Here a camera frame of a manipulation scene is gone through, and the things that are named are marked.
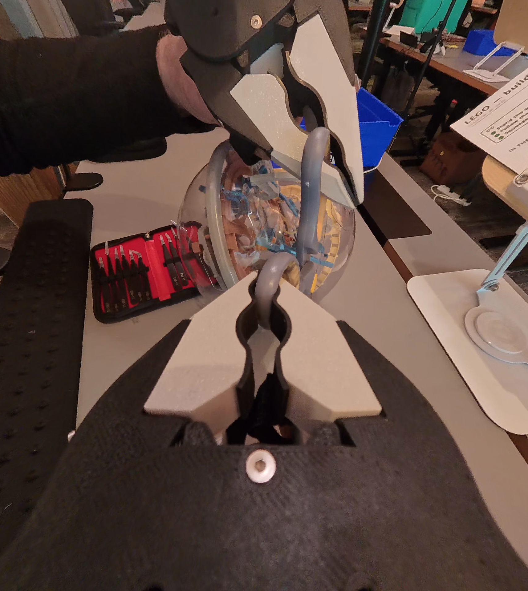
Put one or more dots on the black perforated pad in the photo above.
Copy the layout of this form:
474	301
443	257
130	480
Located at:
24	369

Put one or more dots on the black vertical pole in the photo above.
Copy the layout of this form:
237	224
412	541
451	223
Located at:
375	37

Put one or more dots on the clear maze ball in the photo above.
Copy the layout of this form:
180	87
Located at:
245	222

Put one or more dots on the blue labelled storage bin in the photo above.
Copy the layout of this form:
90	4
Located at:
379	120

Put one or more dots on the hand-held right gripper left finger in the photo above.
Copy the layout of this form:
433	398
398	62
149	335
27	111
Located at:
199	369

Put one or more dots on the green storage bin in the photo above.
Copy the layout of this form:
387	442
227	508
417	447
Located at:
435	14

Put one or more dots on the brown cardboard box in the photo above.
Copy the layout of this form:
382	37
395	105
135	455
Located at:
453	157

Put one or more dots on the red tool kit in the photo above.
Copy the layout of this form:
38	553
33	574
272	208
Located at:
144	272

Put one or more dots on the small blue bin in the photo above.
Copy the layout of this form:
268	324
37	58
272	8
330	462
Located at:
486	42

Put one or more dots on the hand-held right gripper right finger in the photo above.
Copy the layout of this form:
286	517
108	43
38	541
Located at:
329	374

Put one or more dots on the person's left forearm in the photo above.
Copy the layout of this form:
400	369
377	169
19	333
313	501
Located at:
61	92

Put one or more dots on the person's left hand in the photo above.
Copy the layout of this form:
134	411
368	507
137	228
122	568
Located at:
181	83

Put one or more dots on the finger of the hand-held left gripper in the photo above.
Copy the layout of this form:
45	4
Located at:
333	102
264	106

